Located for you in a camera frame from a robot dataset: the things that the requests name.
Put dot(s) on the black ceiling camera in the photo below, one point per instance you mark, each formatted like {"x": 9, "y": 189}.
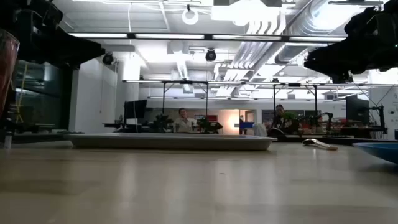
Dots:
{"x": 211, "y": 55}
{"x": 108, "y": 58}

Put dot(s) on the black background frame stand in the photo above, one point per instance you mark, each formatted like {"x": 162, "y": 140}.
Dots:
{"x": 315, "y": 99}
{"x": 163, "y": 96}

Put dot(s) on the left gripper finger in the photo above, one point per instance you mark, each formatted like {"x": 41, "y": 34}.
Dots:
{"x": 90, "y": 53}

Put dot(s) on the grey plastic tray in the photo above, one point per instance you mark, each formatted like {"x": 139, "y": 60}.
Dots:
{"x": 171, "y": 142}

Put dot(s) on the black monitor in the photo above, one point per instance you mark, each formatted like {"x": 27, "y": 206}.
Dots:
{"x": 357, "y": 109}
{"x": 135, "y": 109}

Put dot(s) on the person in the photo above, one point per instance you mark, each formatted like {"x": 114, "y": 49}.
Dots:
{"x": 183, "y": 123}
{"x": 281, "y": 119}

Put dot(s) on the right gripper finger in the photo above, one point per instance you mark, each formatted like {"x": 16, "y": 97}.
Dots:
{"x": 326, "y": 62}

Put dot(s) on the shiny metal spoon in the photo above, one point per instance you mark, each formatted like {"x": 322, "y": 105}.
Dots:
{"x": 320, "y": 144}

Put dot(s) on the blue round plate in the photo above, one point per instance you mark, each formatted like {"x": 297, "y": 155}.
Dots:
{"x": 381, "y": 151}

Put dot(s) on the orange faceted cup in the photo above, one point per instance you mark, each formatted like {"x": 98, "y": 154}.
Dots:
{"x": 7, "y": 68}

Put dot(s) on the overhead light bar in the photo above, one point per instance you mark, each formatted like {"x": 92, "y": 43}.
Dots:
{"x": 174, "y": 36}

